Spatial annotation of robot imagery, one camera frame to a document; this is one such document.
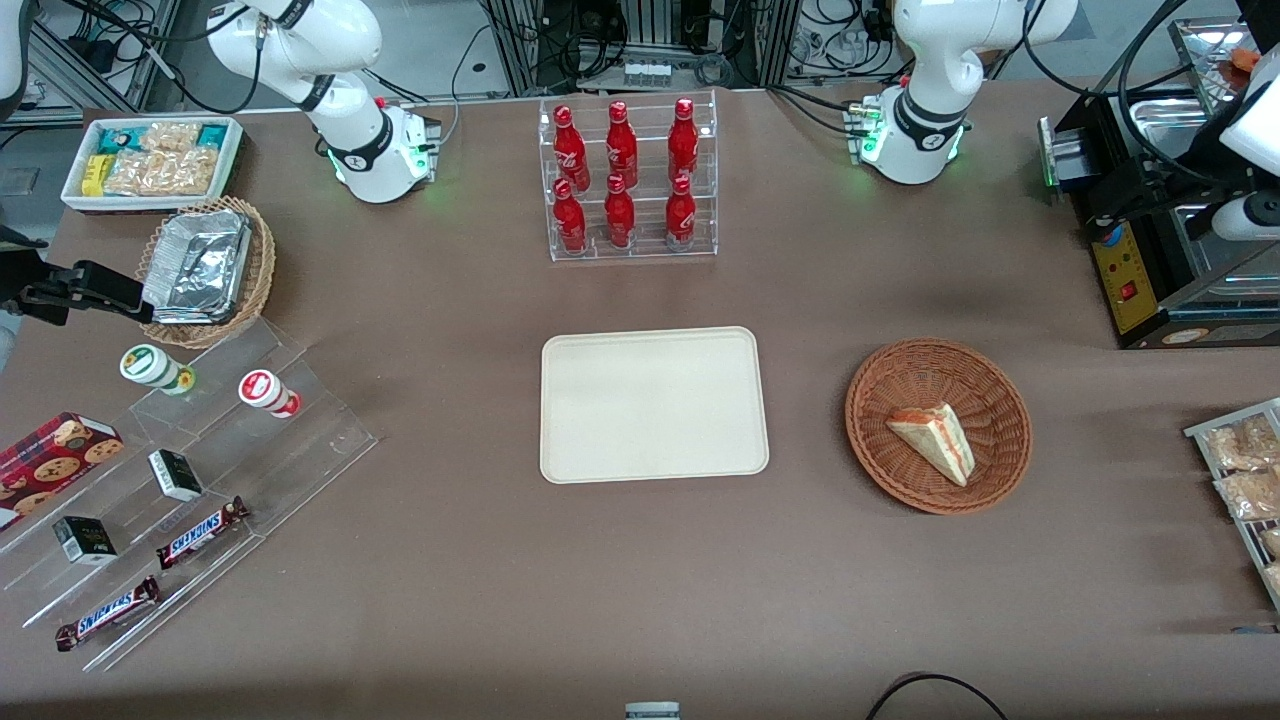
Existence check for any red cookie box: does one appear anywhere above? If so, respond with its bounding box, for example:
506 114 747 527
0 411 127 533

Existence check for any aluminium frame rack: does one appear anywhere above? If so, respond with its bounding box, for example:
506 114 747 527
28 0 183 113

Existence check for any grey snack tray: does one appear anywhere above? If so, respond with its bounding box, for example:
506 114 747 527
1184 397 1280 613

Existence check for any wicker basket with foil trays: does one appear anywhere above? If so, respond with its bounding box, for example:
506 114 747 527
135 196 277 350

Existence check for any clear acrylic step shelf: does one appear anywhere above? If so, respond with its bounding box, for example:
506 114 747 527
0 318 380 673

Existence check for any light grey left wrist camera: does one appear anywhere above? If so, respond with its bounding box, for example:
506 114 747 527
1214 193 1280 242

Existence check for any Snickers bar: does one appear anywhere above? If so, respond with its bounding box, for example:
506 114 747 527
155 496 250 572
54 575 162 653

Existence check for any white snack bin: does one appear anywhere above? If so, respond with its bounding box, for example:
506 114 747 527
60 115 246 217

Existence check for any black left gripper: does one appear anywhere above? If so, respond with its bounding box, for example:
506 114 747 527
1092 140 1253 229

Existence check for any black food warmer appliance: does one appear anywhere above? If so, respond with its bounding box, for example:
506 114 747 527
1038 15 1280 351

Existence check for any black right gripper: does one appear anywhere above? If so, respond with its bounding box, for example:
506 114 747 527
15 260 157 327

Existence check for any large clear cookie bag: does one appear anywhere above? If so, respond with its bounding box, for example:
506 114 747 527
103 147 218 197

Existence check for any black looped cable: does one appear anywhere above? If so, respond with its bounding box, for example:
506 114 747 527
864 672 1012 720

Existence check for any stack of foil trays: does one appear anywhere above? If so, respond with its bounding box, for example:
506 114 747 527
142 209 252 327

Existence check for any small clear cookie bag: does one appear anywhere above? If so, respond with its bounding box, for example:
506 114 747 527
140 121 202 154

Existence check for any clear acrylic bottle rack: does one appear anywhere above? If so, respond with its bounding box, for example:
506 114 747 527
537 89 720 264

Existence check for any green lid cup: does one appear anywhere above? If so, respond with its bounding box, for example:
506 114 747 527
119 344 197 397

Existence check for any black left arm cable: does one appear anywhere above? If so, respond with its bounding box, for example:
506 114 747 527
1020 0 1251 193

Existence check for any small black box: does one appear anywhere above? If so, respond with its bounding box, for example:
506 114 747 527
52 515 119 567
148 449 205 503

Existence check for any triangular sandwich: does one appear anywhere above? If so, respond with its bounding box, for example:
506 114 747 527
885 402 976 489

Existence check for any cream plastic tray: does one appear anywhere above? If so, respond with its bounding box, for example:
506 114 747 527
539 326 771 486

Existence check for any red cola bottle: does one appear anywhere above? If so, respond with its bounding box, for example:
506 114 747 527
605 100 640 190
603 174 638 250
664 175 698 252
552 178 589 255
667 97 701 184
552 105 592 193

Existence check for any red lid cup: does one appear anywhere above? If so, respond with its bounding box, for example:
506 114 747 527
238 369 302 420

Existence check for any brown round wicker basket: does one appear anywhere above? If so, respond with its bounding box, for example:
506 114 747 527
844 337 1034 517

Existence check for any black right arm base cable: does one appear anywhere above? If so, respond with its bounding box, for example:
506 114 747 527
440 25 501 146

